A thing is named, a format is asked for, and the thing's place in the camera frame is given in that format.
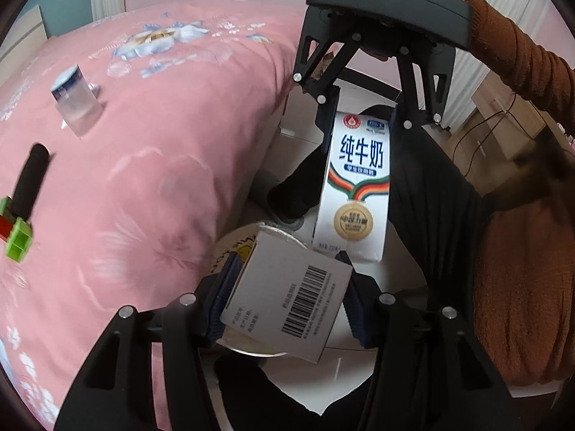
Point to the white milk carton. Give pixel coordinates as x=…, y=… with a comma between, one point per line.
x=355, y=197

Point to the person's right forearm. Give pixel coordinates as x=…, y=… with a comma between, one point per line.
x=516, y=45

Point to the black cylinder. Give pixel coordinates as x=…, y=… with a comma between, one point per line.
x=30, y=179

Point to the red toy block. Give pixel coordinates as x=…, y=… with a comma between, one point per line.
x=5, y=229

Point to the person's black trouser leg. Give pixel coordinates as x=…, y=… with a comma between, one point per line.
x=431, y=197
x=287, y=406

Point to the beige wooden wardrobe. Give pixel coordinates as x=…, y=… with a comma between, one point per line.
x=22, y=40

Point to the wooden desk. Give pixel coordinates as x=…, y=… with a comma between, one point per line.
x=503, y=103

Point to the green toy block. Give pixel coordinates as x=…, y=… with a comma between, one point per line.
x=20, y=239

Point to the pink floral blanket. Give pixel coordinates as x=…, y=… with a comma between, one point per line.
x=157, y=152

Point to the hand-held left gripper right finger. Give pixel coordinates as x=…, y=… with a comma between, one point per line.
x=355, y=307

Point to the white cardboard box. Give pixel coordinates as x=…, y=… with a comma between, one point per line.
x=287, y=292

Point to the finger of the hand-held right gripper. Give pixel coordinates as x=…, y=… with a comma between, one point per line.
x=325, y=98
x=406, y=116

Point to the white plastic yogurt cup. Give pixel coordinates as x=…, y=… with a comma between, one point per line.
x=74, y=98

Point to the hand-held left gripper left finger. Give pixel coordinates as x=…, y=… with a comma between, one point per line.
x=224, y=289

